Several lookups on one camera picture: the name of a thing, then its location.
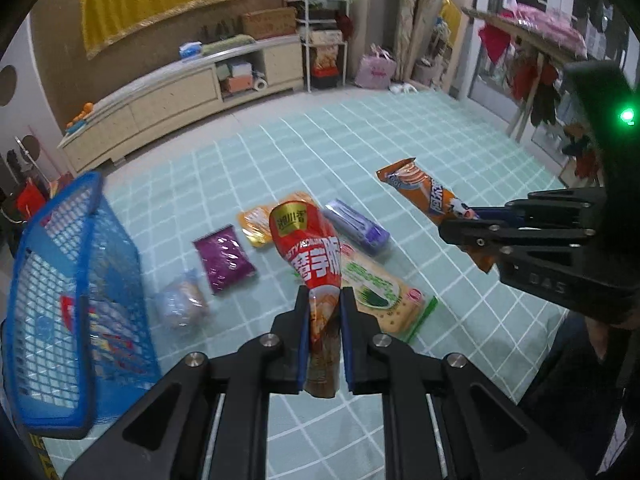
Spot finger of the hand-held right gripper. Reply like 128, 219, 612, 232
438, 219, 599, 257
470, 187, 607, 231

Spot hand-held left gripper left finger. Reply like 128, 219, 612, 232
62, 286, 313, 480

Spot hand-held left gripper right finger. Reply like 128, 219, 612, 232
340, 288, 587, 480

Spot long cracker packet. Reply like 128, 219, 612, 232
340, 245, 438, 345

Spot red snack packet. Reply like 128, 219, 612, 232
268, 201, 346, 400

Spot long orange biscuit packet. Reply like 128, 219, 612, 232
376, 158, 501, 273

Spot purple snack packet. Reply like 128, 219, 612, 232
193, 225, 257, 295

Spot lavender snack packet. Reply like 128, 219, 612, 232
324, 199, 391, 257

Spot yellow-orange snack pouch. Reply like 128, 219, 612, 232
236, 191, 318, 251

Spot clear snack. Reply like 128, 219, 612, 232
152, 270, 211, 328

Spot light blue snack packet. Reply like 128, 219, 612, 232
60, 294, 146, 376

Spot blue plastic basket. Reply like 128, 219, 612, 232
2, 171, 161, 440

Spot person's right forearm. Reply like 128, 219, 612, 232
520, 310, 640, 480

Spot red hanging clothes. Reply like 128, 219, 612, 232
477, 25, 561, 126

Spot wooden drying rack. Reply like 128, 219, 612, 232
460, 5, 591, 143

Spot pink blanket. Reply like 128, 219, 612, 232
505, 2, 588, 58

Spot arched floor mirror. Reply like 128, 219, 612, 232
407, 0, 481, 98

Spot pink tote bag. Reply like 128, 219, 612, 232
355, 44, 397, 90

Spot black and red box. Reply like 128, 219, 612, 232
312, 70, 346, 90

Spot orange printed snack bag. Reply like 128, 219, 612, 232
312, 45, 343, 71

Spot beige television cabinet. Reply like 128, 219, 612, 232
57, 35, 305, 173

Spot white metal shelf rack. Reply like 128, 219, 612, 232
282, 0, 353, 93

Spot red paper bag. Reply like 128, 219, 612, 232
15, 180, 48, 221

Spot green folded cloth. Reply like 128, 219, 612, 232
200, 34, 256, 56

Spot brown cardboard box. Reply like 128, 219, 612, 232
241, 7, 298, 40

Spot grey mop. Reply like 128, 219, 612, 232
14, 136, 38, 181

